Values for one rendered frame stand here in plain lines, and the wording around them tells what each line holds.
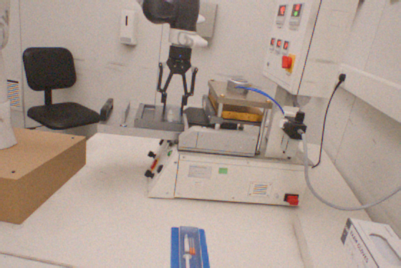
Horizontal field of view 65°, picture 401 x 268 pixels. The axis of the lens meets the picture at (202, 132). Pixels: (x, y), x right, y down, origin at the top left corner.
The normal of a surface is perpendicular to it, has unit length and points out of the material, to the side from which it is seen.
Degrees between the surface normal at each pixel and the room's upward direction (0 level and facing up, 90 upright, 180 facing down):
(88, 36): 90
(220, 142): 90
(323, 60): 90
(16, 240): 0
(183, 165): 90
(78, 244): 0
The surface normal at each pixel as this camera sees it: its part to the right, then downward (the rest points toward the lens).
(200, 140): 0.10, 0.35
